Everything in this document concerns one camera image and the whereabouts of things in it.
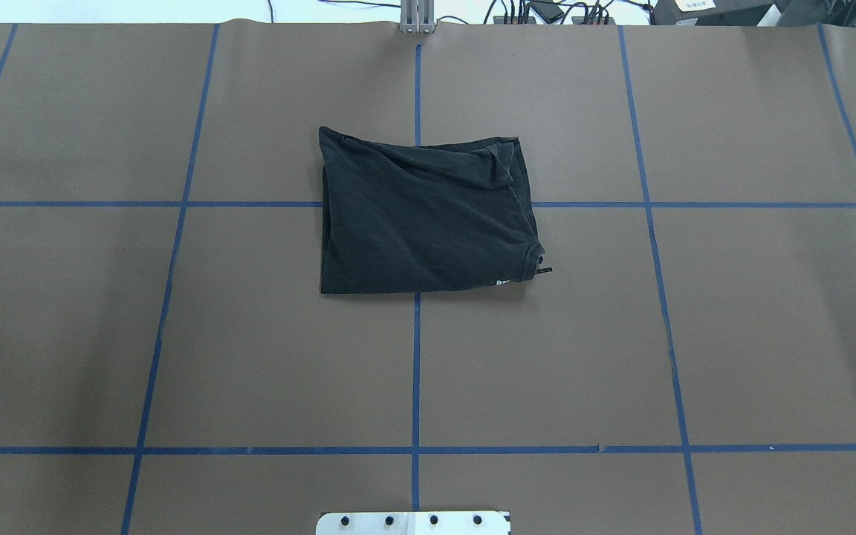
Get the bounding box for aluminium frame post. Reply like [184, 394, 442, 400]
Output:
[400, 0, 437, 34]

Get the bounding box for black graphic t-shirt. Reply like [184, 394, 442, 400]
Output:
[318, 126, 551, 295]

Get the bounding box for black box device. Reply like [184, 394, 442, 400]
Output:
[649, 1, 775, 27]

